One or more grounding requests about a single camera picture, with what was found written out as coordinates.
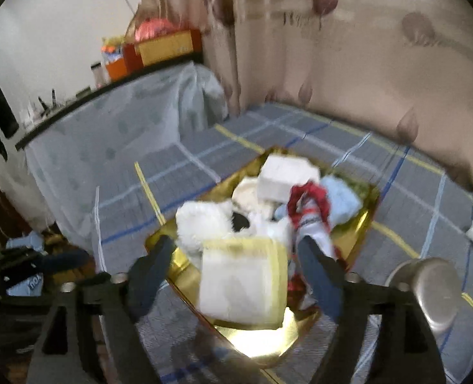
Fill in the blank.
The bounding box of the cream white cloth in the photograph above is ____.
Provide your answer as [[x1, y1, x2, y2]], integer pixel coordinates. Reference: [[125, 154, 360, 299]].
[[231, 176, 275, 220]]

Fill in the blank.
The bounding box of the red white printed cloth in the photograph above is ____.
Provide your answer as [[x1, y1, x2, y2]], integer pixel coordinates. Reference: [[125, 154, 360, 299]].
[[287, 181, 338, 260]]

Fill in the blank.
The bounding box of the light blue folded towel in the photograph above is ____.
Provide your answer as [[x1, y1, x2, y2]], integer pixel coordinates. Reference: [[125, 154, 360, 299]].
[[320, 175, 363, 229]]

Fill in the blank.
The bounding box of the gold red tin box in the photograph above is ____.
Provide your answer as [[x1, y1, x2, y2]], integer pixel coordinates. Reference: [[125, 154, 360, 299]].
[[144, 146, 381, 369]]

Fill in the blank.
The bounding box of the grey plaid bed sheet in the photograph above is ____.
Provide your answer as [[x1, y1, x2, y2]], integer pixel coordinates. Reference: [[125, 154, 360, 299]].
[[93, 103, 473, 383]]

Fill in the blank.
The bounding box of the stainless steel bowl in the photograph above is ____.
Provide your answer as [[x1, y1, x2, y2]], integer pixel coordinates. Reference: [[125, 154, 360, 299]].
[[385, 258, 461, 337]]

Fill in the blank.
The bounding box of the grey cloth covered table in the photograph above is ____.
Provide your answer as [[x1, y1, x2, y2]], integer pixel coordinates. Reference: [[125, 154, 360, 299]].
[[21, 61, 229, 249]]

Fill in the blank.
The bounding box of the orange snack package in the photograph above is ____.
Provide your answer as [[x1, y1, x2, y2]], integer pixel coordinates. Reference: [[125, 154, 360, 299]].
[[101, 36, 128, 82]]

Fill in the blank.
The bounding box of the yellow red gift box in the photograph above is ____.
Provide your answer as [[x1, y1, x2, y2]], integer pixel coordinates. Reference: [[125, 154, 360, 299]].
[[134, 18, 202, 66]]

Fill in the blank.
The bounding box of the beige leaf print curtain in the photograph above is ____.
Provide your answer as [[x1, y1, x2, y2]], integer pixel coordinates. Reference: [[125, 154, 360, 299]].
[[140, 0, 473, 192]]

